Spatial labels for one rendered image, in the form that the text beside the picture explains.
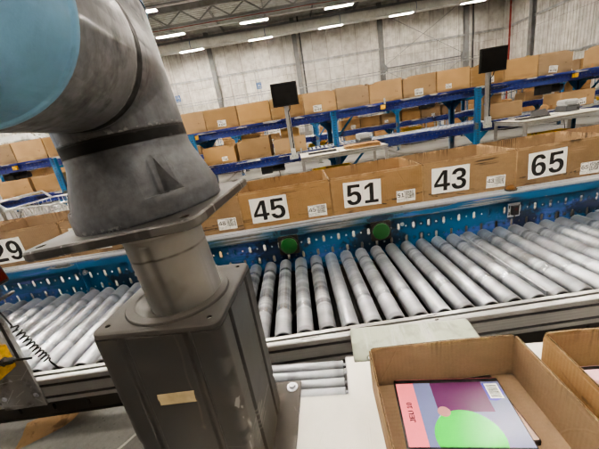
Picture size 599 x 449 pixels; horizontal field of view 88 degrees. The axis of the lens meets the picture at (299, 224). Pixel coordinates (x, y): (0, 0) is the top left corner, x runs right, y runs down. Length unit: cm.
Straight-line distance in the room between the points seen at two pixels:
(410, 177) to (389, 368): 88
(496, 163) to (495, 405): 106
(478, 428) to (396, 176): 96
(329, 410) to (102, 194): 56
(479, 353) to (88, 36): 74
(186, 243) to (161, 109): 17
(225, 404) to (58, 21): 44
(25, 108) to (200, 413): 42
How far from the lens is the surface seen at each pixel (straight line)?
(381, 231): 133
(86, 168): 42
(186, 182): 40
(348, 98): 590
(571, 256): 135
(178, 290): 46
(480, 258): 126
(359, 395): 73
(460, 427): 66
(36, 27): 24
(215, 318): 43
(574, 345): 82
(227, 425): 53
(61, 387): 116
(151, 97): 42
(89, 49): 28
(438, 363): 73
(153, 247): 44
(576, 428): 69
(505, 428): 68
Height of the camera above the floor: 129
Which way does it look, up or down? 18 degrees down
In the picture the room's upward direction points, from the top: 9 degrees counter-clockwise
